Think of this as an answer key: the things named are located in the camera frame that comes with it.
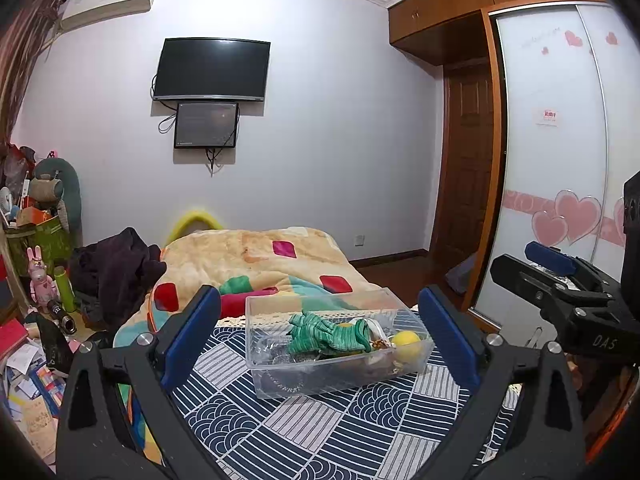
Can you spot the striped brown curtain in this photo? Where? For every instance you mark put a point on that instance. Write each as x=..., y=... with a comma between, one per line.
x=25, y=50

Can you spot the beige blanket with coloured squares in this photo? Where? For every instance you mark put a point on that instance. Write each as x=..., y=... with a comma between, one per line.
x=240, y=255

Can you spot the grey plush toy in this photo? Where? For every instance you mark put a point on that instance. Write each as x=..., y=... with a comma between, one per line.
x=65, y=185

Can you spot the large wall television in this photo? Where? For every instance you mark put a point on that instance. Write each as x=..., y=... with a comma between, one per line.
x=212, y=67

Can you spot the red book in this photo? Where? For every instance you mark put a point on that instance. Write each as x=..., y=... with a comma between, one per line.
x=12, y=337

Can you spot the wooden overhead cabinet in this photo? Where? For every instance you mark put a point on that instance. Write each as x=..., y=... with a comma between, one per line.
x=450, y=15

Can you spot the blue white patterned bed sheet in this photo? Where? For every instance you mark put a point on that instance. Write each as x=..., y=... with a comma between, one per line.
x=320, y=435

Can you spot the pile of papers and books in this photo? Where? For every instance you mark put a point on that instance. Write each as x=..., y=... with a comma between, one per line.
x=30, y=400

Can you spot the green striped sock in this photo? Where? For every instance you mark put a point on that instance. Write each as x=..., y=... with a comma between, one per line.
x=320, y=337

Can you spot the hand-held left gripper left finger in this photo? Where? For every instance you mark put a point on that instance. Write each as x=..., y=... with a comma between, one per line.
x=192, y=337

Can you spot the green tube bottle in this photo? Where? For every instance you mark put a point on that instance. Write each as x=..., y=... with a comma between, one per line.
x=65, y=290

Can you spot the yellow ball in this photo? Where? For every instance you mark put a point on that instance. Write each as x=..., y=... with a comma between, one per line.
x=406, y=344

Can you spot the red label sticker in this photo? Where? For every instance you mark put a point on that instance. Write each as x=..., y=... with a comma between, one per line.
x=549, y=117

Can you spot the white sliding wardrobe door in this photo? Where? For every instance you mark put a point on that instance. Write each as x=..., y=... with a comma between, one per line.
x=550, y=170

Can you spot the brown wooden door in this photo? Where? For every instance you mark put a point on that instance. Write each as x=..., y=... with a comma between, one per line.
x=467, y=170

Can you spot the clear plastic storage box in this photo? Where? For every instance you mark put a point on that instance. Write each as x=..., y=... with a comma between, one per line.
x=300, y=385

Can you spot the white air conditioner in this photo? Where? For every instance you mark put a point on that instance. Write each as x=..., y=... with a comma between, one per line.
x=110, y=2

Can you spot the dark clothing pile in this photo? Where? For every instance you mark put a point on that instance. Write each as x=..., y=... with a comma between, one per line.
x=120, y=270

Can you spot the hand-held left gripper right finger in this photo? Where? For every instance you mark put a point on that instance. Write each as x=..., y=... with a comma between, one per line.
x=450, y=342

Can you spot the small wall monitor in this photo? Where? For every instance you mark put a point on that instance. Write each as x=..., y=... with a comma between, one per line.
x=206, y=125

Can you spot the black camera lens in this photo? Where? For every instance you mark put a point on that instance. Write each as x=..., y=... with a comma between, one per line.
x=62, y=317

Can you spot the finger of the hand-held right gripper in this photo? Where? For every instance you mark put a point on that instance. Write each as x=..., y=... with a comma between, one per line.
x=550, y=256
x=530, y=280

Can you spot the green storage box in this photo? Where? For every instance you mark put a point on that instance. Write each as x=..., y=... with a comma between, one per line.
x=42, y=247

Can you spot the pink bunny toy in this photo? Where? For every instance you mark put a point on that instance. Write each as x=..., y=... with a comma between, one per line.
x=41, y=280

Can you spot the white wall socket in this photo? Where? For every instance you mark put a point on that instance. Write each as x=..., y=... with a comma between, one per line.
x=359, y=239

